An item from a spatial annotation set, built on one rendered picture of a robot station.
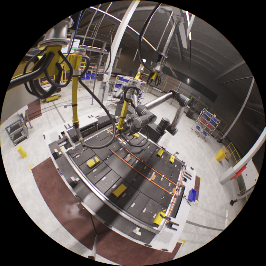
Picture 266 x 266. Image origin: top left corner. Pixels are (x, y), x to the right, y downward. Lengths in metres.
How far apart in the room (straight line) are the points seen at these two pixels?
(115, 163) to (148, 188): 0.50
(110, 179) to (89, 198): 0.35
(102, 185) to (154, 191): 0.60
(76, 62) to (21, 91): 0.45
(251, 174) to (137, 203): 7.78
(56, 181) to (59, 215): 0.75
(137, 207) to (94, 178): 0.56
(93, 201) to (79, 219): 1.02
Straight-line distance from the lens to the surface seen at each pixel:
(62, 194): 2.18
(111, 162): 1.14
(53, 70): 0.49
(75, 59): 0.79
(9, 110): 0.59
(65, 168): 1.31
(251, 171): 8.21
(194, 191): 1.86
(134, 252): 2.33
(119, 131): 1.37
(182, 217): 1.63
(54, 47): 0.49
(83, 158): 1.18
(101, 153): 1.20
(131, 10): 6.14
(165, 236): 1.47
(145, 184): 1.13
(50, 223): 2.37
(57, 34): 0.48
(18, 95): 0.59
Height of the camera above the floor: 2.00
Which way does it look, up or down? 38 degrees down
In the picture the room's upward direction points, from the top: 22 degrees clockwise
